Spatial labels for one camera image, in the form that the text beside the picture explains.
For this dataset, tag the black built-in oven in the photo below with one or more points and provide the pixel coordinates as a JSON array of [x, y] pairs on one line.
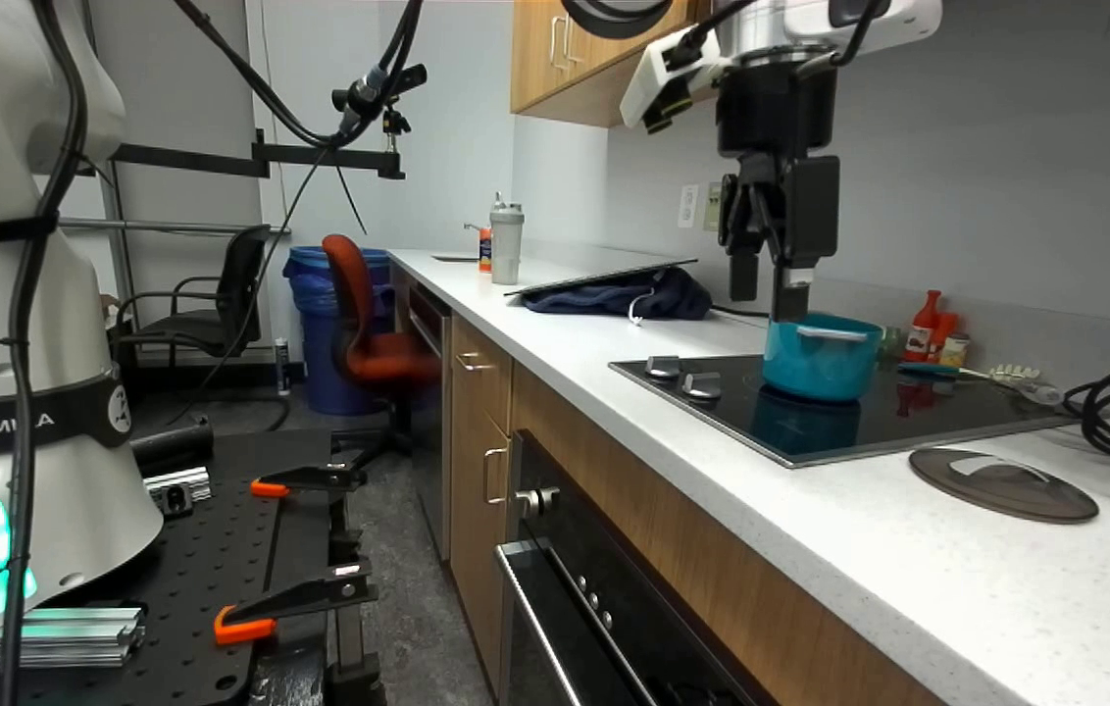
[[604, 613]]

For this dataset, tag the silver cooktop knob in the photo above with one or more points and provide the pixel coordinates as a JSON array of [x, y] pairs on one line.
[[663, 366], [705, 385]]

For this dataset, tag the black stand camera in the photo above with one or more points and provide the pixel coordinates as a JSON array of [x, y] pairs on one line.
[[380, 88]]

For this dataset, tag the blue pot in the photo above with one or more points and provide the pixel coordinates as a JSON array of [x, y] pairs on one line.
[[821, 361]]

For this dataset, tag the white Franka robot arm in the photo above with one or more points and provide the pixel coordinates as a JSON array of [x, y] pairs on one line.
[[7, 395]]

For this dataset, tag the small orange bottle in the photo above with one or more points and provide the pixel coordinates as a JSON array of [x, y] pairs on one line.
[[483, 249]]

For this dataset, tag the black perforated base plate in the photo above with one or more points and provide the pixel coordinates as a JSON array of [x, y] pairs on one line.
[[200, 575]]

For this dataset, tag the aluminium rail profile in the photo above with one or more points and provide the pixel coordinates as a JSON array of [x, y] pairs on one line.
[[45, 636]]

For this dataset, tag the silver water bottle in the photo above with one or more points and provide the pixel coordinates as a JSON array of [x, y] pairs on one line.
[[508, 239]]

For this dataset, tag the dark blue cloth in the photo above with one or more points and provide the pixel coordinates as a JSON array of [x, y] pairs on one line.
[[617, 301]]

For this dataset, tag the black glass cooktop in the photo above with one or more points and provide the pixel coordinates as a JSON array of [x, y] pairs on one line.
[[840, 413]]

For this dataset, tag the black round pot lid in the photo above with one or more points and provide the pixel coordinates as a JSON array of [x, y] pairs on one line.
[[1004, 488]]

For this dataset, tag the black camera mounting bar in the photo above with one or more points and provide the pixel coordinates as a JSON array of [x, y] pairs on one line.
[[251, 157]]

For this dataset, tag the red sauce bottle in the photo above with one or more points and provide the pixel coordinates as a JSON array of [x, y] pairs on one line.
[[931, 330]]

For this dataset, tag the white wall outlet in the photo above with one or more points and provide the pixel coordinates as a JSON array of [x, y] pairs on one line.
[[687, 207]]

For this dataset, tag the small wooden wall cabinet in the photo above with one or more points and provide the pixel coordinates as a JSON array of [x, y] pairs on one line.
[[578, 60]]

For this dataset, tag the silver oven knob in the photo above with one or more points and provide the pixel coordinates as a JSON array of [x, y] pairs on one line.
[[535, 498]]

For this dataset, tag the black office chair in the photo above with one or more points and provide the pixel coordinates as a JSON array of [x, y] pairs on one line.
[[221, 307]]

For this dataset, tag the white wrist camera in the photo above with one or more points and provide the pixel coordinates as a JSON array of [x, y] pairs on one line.
[[671, 79]]

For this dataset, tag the small black silver box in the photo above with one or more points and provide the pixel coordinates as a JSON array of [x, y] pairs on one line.
[[178, 492]]

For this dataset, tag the orange office chair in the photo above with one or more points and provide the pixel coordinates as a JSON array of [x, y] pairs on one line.
[[372, 339]]

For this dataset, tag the blue trash bin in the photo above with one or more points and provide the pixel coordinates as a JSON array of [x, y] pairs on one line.
[[312, 339]]

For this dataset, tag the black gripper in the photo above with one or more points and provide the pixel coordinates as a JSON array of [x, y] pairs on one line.
[[776, 144]]

